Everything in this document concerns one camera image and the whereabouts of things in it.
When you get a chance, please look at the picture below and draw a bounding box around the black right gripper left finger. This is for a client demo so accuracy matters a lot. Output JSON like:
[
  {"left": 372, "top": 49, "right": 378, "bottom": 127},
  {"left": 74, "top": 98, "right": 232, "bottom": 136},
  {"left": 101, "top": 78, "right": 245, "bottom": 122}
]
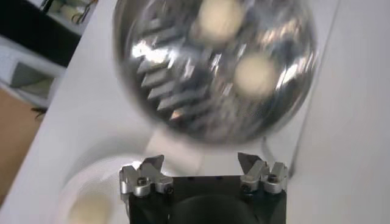
[{"left": 119, "top": 154, "right": 174, "bottom": 198}]

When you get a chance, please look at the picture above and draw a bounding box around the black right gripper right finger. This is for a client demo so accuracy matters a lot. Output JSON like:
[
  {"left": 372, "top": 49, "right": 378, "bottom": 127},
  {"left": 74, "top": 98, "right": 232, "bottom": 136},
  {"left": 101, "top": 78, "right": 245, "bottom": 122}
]
[{"left": 237, "top": 152, "right": 289, "bottom": 195}]

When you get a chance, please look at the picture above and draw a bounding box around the white steamed baozi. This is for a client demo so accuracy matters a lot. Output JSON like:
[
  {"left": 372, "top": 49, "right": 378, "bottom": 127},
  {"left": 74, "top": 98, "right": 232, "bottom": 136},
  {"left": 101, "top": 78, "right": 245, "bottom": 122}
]
[
  {"left": 67, "top": 190, "right": 115, "bottom": 224},
  {"left": 233, "top": 53, "right": 280, "bottom": 100},
  {"left": 191, "top": 0, "right": 246, "bottom": 46}
]

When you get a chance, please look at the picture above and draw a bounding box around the stainless steel steamer basket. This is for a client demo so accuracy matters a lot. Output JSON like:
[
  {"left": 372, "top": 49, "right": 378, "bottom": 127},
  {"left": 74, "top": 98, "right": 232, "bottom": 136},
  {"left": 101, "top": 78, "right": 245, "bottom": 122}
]
[{"left": 112, "top": 0, "right": 319, "bottom": 145}]

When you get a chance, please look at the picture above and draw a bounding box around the white round plate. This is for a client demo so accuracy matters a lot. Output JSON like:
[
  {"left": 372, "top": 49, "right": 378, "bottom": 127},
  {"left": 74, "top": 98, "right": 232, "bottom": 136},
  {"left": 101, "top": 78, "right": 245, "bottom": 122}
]
[{"left": 57, "top": 153, "right": 153, "bottom": 224}]

